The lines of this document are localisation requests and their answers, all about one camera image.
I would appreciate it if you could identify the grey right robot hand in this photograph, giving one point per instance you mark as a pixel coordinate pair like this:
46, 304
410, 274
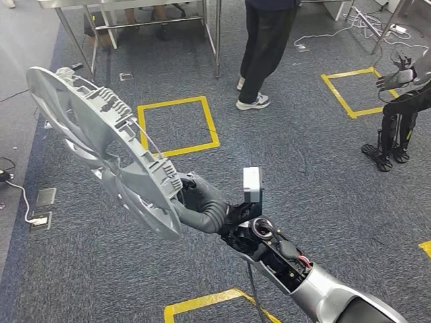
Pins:
201, 191

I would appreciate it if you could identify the silver plastic wheel hubcap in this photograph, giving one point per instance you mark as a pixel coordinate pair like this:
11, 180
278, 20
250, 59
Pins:
90, 116

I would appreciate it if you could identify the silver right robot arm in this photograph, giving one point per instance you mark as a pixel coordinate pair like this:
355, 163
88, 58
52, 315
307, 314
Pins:
323, 298

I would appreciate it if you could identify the yellow floor tape square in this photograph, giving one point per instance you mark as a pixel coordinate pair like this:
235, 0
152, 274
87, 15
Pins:
426, 248
201, 301
182, 150

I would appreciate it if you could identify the metal floor socket box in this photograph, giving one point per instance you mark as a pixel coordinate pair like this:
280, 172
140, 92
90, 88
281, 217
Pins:
46, 197
41, 227
126, 76

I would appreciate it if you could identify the person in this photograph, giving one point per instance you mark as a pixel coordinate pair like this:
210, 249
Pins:
161, 29
266, 44

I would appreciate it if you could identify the small black floor object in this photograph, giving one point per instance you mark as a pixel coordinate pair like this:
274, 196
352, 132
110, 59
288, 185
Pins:
77, 66

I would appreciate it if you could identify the black humanoid robot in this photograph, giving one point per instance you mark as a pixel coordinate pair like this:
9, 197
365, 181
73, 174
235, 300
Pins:
404, 107

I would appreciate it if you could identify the grey metal table leg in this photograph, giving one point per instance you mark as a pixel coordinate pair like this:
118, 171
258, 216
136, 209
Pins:
387, 26

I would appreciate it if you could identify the white power strip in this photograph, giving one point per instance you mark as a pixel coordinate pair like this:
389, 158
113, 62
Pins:
398, 29

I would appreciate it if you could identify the stainless steel table frame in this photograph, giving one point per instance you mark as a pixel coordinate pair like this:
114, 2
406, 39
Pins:
217, 35

